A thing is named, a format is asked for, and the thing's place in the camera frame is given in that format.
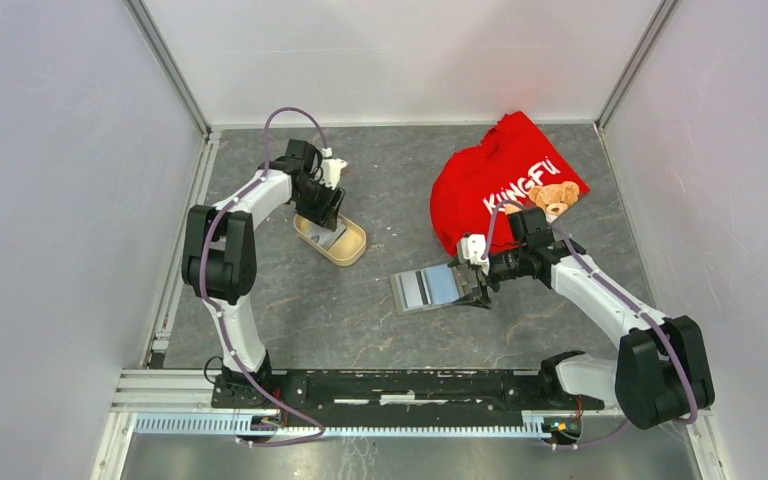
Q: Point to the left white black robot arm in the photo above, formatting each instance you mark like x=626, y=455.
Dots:
x=219, y=259

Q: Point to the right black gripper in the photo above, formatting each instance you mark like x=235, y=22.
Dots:
x=475, y=298

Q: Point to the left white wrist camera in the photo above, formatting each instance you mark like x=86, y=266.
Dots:
x=332, y=170

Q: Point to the aluminium frame rail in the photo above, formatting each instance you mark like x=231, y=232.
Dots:
x=179, y=402

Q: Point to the beige oval tray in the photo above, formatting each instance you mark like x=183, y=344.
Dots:
x=342, y=246

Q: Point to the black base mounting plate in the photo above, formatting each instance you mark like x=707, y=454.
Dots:
x=381, y=399

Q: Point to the silver VIP credit card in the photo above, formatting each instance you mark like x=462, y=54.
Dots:
x=327, y=240

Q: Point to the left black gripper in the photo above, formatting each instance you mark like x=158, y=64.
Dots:
x=324, y=215

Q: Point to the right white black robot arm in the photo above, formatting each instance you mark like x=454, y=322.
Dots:
x=661, y=372

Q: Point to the red kung fu t-shirt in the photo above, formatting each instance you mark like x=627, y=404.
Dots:
x=514, y=161

